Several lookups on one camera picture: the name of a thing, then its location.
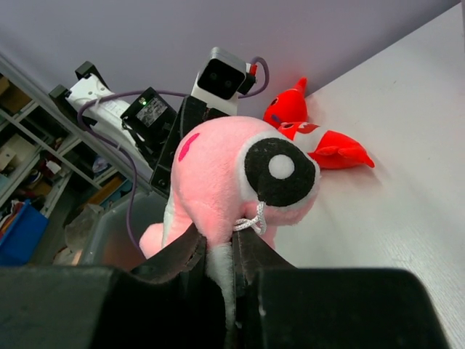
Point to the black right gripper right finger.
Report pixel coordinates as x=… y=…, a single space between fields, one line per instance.
x=281 y=306

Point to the red shark plush left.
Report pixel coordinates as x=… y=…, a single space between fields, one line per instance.
x=289 y=106

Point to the blue storage bin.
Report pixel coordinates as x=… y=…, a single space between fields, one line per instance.
x=22 y=236

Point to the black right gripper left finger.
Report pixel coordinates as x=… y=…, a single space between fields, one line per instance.
x=166 y=302

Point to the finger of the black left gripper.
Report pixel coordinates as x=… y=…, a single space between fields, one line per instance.
x=192 y=112

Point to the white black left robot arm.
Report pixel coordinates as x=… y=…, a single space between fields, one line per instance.
x=149 y=129

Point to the cluttered white background shelving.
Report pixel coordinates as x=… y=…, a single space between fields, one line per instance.
x=76 y=135

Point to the pink pig plush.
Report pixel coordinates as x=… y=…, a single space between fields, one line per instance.
x=228 y=174

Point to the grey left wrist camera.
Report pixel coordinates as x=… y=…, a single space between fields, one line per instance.
x=222 y=79

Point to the red fish plush left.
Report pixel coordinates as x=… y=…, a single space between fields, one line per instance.
x=330 y=149

